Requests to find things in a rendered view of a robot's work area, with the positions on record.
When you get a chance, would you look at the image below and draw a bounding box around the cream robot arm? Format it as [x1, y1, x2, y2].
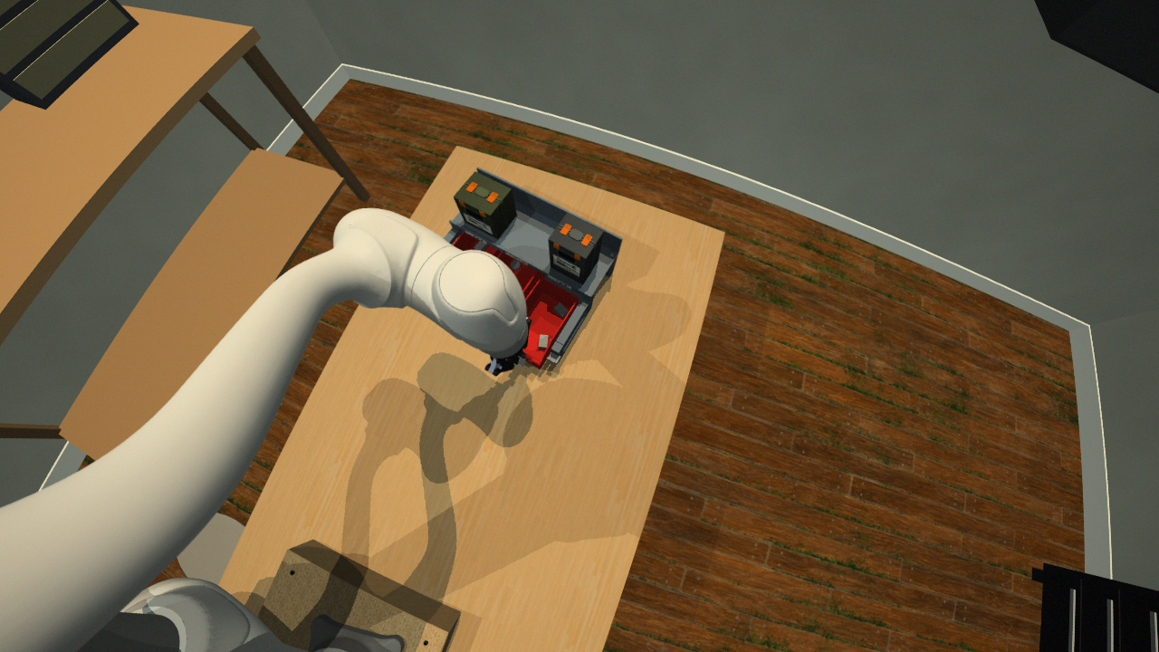
[0, 208, 529, 652]

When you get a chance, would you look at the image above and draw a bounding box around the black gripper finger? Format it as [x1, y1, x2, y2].
[484, 356, 524, 378]
[518, 317, 532, 364]

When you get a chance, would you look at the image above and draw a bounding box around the olive green case with orange latches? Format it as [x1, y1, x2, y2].
[454, 173, 517, 239]

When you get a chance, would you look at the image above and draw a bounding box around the black tool case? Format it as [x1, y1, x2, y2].
[548, 213, 604, 284]

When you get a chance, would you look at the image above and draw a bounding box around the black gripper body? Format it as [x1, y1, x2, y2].
[490, 340, 526, 364]

